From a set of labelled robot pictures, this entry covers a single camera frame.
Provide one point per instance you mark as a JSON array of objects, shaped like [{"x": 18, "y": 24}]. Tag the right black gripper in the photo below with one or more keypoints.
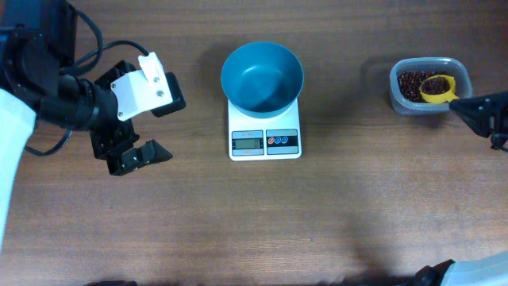
[{"x": 488, "y": 115}]

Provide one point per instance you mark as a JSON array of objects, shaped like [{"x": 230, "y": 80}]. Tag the red adzuki beans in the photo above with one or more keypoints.
[{"x": 410, "y": 81}]

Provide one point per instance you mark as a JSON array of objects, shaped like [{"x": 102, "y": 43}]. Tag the white digital kitchen scale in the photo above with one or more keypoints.
[{"x": 271, "y": 138}]

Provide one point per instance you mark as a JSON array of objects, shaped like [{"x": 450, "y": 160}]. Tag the blue plastic bowl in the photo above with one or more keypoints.
[{"x": 262, "y": 79}]

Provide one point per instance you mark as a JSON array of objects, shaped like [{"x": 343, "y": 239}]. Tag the clear plastic container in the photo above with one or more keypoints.
[{"x": 449, "y": 66}]

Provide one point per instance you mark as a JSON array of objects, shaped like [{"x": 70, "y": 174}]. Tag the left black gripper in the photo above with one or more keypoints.
[{"x": 115, "y": 129}]

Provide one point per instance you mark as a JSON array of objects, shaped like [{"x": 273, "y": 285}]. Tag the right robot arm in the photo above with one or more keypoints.
[{"x": 488, "y": 271}]

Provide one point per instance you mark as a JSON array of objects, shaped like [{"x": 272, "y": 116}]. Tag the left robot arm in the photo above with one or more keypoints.
[{"x": 47, "y": 48}]

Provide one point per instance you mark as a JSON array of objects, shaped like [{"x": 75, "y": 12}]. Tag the yellow plastic measuring scoop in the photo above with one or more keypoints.
[{"x": 438, "y": 89}]

